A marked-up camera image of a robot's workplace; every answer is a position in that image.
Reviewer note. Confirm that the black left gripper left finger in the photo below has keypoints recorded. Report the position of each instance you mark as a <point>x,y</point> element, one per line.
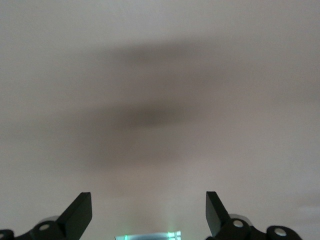
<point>72,220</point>

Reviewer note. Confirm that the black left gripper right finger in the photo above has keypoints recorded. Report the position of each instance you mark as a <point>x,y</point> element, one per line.
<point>220,220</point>

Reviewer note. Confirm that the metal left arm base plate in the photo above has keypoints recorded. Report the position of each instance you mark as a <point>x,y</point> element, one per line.
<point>150,236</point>

